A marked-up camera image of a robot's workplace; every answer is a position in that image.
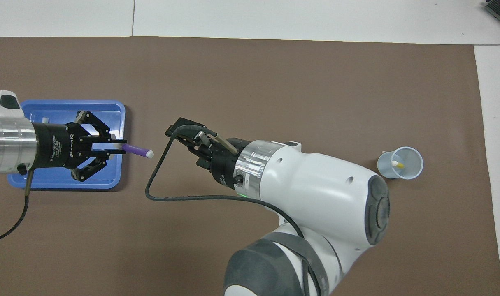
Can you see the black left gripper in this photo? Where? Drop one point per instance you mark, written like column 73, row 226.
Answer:
column 54, row 146

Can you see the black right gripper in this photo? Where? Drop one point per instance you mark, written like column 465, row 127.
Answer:
column 229, row 162

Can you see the purple highlighter pen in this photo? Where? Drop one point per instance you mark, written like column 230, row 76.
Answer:
column 136, row 150

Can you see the yellow highlighter pen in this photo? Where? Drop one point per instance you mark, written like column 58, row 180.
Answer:
column 398, row 164

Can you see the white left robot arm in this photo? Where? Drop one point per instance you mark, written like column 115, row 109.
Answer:
column 7, row 144

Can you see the blue plastic tray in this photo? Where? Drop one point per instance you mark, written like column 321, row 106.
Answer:
column 110, row 115

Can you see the brown table mat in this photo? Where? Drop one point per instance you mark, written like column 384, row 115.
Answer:
column 274, row 82

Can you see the light blue mesh cup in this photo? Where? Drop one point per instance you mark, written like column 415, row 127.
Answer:
column 414, row 164

